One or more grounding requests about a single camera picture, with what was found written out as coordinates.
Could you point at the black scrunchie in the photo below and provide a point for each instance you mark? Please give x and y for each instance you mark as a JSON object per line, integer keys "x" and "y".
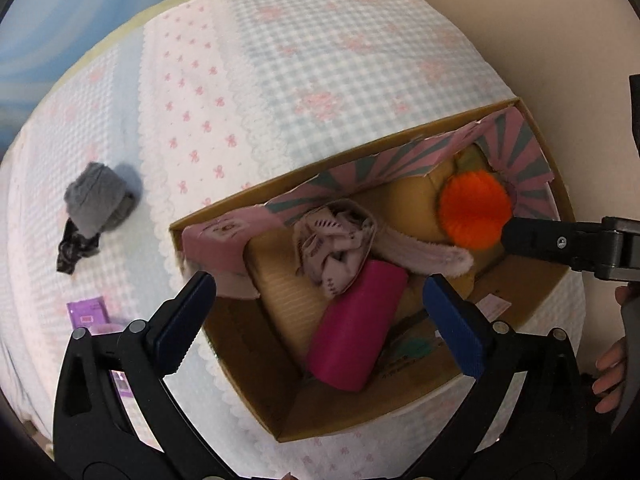
{"x": 73, "y": 247}

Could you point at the checkered bed cover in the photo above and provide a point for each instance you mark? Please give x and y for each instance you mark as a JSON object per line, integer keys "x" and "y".
{"x": 193, "y": 101}

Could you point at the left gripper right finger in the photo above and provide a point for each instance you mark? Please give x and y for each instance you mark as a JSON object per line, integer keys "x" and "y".
{"x": 520, "y": 418}

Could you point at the light blue hanging sheet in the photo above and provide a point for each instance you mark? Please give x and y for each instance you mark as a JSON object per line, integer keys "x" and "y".
{"x": 41, "y": 39}

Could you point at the purple patterned cloth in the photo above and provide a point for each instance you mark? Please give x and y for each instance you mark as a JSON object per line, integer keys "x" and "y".
{"x": 88, "y": 377}

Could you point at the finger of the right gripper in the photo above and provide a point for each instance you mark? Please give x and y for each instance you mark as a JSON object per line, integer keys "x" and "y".
{"x": 608, "y": 249}

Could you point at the open cardboard box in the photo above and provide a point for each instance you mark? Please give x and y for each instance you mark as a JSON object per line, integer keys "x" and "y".
{"x": 319, "y": 323}

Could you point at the orange pompom ball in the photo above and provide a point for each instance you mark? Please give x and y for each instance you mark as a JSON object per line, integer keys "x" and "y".
{"x": 472, "y": 209}

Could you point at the grey folded sock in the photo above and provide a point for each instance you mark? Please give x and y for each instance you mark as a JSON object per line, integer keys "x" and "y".
{"x": 98, "y": 200}

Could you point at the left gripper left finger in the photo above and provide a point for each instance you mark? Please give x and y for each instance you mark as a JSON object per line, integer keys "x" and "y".
{"x": 149, "y": 437}

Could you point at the magenta cloth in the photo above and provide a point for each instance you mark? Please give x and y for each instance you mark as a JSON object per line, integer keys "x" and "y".
{"x": 354, "y": 327}

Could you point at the beige patterned sock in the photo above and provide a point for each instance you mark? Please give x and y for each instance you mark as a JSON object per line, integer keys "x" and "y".
{"x": 332, "y": 243}

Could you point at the person's right hand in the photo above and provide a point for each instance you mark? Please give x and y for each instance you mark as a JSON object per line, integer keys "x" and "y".
{"x": 610, "y": 384}

